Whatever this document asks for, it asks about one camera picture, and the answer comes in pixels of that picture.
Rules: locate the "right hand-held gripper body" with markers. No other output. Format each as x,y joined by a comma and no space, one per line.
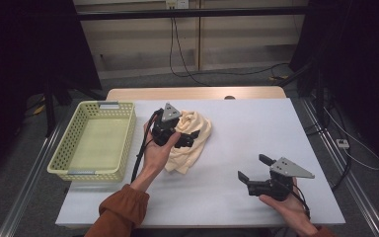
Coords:
286,169

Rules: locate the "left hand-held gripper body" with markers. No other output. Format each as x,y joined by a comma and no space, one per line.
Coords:
164,128

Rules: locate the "cream cloth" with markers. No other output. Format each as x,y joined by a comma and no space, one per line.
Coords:
197,123

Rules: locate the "pale green perforated plastic basket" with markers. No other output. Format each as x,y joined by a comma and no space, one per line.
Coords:
95,141

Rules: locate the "person's left hand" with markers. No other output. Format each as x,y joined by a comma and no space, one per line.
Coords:
156,158

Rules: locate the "person's right hand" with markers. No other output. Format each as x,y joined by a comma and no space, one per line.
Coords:
288,210

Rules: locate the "white table cover board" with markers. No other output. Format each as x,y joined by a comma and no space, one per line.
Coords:
243,131

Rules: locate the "wooden table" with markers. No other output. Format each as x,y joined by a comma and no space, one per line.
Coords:
177,93

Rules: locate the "white power strip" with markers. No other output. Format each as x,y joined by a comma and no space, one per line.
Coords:
342,143

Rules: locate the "black metal stand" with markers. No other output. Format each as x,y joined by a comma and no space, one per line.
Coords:
49,112
319,98

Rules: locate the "yellow floor tape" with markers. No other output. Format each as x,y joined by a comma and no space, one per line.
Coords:
39,109
278,78

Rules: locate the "black horizontal bar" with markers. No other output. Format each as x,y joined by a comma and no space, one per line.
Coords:
190,13

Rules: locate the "black curtain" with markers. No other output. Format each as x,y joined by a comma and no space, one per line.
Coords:
23,49
358,49

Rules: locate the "aluminium floor rail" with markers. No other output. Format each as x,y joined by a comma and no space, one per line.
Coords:
26,194
358,194

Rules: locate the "white wall outlet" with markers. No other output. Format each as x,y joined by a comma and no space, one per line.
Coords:
177,4

